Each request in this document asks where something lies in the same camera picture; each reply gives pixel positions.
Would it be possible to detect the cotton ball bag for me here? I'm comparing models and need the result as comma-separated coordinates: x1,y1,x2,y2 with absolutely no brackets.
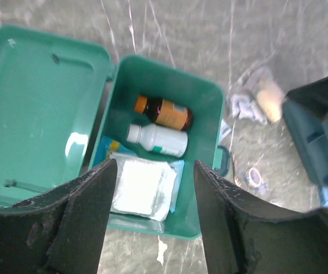
252,68,286,124

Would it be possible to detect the white medicine bottle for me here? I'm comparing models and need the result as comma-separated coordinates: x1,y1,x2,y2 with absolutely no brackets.
126,123,188,158

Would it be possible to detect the white gauze pad packet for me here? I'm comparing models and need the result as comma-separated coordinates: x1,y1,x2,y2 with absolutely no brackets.
109,152,177,221

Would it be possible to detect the teal medicine kit box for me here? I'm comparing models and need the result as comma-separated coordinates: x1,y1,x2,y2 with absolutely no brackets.
0,25,224,239

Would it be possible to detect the blue swab packet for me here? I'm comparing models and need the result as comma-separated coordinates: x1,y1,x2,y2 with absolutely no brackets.
93,136,185,213

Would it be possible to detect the dark teal divider tray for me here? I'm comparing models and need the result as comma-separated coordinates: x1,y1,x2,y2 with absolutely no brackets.
282,100,328,187

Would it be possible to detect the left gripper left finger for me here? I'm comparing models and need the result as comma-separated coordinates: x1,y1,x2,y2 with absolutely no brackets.
0,159,118,273

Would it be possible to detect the bandage tape roll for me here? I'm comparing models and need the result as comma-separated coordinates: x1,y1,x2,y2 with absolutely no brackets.
242,167,267,192

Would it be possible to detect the brown medicine bottle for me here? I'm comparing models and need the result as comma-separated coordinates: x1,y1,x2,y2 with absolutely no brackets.
134,95,194,131

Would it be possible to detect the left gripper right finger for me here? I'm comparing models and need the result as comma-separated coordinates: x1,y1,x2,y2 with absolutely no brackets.
194,160,328,273

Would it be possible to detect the blue white card packet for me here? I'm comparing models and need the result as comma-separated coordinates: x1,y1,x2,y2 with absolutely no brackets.
218,119,232,142

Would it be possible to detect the silver foil packets bag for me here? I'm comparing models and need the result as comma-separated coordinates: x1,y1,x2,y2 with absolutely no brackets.
230,91,268,125

